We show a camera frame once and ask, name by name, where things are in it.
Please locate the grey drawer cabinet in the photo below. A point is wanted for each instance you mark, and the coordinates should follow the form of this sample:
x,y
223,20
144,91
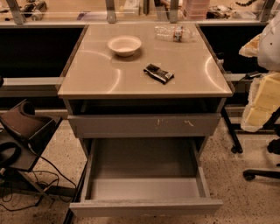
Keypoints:
x,y
99,82

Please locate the black side cart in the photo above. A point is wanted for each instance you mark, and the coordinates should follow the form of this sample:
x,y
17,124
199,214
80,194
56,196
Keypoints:
x,y
24,138

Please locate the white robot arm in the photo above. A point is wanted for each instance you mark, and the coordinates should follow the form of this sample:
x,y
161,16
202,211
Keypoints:
x,y
268,55

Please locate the black stand leg with wheel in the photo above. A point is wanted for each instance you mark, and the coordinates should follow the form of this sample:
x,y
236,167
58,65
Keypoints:
x,y
236,148

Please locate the pink plastic container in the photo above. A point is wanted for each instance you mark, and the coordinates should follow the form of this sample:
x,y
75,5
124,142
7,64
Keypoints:
x,y
195,9

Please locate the yellow foam padded object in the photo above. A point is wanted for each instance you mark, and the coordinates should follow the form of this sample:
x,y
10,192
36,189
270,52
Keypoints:
x,y
264,93

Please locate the clear plastic water bottle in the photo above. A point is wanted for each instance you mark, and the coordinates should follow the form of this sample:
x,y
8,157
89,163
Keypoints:
x,y
173,33

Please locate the black power adapter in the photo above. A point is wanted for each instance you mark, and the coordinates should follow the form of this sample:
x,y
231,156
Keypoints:
x,y
252,75

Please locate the black snack packet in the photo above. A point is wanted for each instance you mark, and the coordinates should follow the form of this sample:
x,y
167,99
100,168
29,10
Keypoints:
x,y
158,74

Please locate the white bowl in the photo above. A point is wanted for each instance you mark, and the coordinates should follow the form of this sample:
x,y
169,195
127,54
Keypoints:
x,y
124,46

